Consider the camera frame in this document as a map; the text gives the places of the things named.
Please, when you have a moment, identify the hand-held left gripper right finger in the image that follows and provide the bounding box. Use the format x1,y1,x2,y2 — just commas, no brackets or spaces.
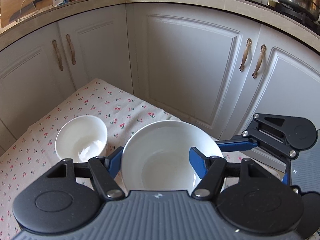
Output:
189,147,275,200

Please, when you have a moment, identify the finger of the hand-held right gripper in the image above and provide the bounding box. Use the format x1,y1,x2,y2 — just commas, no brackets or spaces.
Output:
282,171,302,195
215,113,300,160

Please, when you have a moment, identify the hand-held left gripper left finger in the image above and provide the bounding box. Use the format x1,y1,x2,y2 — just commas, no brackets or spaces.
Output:
44,146,125,201

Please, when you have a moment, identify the white bowl pink floral print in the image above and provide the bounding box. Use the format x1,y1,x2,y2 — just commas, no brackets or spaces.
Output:
121,121,224,191

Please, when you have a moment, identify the white bowl faint pink print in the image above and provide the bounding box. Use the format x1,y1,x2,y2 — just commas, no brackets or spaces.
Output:
55,115,108,163

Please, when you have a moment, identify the white cabinet door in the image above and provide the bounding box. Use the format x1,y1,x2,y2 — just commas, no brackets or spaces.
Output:
134,4,261,140
58,4,127,98
235,27,320,142
0,24,76,152

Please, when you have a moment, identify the cherry print tablecloth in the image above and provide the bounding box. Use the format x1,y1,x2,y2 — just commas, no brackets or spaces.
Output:
0,78,244,240

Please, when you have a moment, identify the black kitchen knife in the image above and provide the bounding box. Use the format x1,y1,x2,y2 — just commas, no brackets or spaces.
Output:
9,0,52,22

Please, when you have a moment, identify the ornate brass cabinet handle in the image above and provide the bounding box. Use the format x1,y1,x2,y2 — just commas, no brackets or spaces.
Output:
66,33,76,66
239,38,252,72
252,44,266,79
52,39,63,71

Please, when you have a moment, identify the wire rack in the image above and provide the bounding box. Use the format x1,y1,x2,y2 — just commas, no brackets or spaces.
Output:
18,0,41,21

